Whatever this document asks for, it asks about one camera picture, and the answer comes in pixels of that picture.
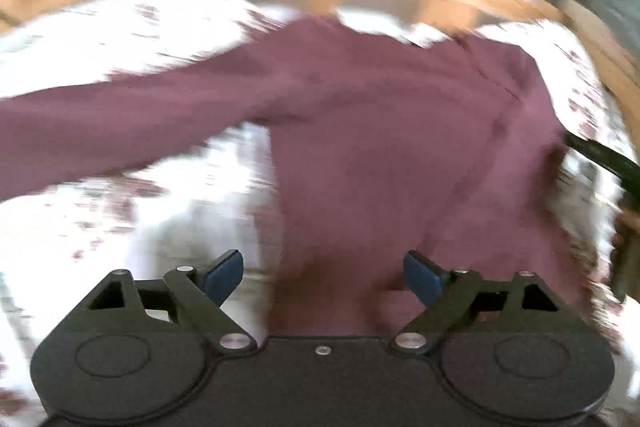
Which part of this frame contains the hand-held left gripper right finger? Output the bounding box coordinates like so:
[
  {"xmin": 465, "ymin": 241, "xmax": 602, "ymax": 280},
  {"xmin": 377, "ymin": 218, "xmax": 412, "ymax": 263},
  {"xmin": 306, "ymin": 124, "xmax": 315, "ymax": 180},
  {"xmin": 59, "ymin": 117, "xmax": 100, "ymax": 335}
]
[{"xmin": 390, "ymin": 250, "xmax": 571, "ymax": 355}]

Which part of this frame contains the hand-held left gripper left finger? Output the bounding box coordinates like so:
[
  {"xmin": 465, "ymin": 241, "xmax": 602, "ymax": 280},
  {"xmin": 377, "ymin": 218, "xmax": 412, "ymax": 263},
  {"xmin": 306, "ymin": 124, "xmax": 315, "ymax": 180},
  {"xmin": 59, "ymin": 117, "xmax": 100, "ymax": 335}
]
[{"xmin": 75, "ymin": 249, "xmax": 258, "ymax": 354}]

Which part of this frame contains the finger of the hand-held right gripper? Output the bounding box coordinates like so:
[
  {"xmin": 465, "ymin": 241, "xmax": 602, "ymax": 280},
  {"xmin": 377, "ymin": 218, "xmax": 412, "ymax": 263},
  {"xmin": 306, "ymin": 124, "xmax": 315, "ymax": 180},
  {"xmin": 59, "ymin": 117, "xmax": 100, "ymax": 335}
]
[{"xmin": 564, "ymin": 132, "xmax": 640, "ymax": 182}]

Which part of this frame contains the maroon long-sleeved shirt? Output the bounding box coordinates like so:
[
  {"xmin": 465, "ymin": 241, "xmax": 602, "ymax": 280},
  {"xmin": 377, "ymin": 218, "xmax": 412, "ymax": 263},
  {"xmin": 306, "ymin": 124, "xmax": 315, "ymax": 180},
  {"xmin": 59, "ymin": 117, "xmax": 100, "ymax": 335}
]
[{"xmin": 0, "ymin": 14, "xmax": 593, "ymax": 338}]

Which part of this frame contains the white floral patterned blanket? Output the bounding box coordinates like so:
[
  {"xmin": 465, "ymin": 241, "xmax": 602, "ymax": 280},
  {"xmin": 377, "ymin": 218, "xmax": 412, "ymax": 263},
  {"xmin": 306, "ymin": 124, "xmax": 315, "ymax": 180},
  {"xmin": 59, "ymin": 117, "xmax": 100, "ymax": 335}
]
[{"xmin": 0, "ymin": 0, "xmax": 636, "ymax": 427}]

